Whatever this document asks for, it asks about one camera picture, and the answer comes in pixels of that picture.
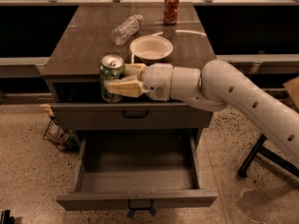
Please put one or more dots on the white paper bowl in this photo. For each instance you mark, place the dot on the white paper bowl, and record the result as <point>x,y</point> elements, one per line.
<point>150,49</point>

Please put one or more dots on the clear plastic water bottle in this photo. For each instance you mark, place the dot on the clear plastic water bottle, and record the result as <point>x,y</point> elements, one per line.
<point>122,33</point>

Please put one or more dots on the closed grey upper drawer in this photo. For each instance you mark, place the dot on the closed grey upper drawer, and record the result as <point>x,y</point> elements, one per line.
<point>130,116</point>

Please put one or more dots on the green soda can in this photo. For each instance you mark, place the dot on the green soda can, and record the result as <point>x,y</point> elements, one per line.
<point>111,67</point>

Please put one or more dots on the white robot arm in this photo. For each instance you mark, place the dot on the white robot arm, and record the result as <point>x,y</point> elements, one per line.
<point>212,88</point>

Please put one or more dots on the black wire basket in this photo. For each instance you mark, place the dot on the black wire basket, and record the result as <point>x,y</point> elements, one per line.
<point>63,140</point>

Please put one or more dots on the red soda can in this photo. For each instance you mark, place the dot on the red soda can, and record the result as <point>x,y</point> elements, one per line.
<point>171,11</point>

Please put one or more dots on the black object bottom left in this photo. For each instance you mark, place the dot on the black object bottom left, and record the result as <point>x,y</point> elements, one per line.
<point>6,218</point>

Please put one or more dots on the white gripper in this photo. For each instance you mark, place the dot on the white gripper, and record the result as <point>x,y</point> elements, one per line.
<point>157,79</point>

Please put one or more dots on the wooden table corner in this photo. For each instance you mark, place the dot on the wooden table corner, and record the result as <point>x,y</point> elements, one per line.
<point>292,88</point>

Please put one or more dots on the open grey lower drawer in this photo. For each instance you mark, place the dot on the open grey lower drawer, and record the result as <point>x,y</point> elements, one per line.
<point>137,170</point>

